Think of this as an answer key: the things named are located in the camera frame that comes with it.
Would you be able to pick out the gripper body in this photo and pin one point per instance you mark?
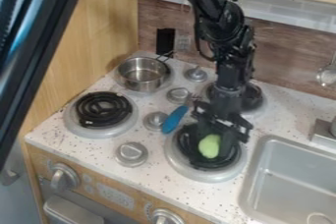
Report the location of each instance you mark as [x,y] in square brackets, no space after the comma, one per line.
[226,103]

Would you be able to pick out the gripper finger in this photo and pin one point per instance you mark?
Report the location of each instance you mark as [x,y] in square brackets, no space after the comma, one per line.
[202,129]
[228,144]

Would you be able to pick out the silver pot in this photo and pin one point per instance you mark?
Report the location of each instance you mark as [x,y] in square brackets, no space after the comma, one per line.
[143,74]

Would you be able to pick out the green toy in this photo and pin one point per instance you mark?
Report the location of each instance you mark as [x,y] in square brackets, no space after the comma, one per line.
[210,146]

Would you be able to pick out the blue tool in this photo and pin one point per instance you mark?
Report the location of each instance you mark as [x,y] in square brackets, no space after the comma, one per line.
[175,119]

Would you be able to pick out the toy sink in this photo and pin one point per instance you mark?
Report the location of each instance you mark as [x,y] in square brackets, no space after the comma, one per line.
[291,182]

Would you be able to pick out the toy stove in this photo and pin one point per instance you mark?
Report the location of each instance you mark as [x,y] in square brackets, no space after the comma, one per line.
[101,116]

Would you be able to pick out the silver spoon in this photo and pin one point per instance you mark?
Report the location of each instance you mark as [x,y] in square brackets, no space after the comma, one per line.
[327,74]

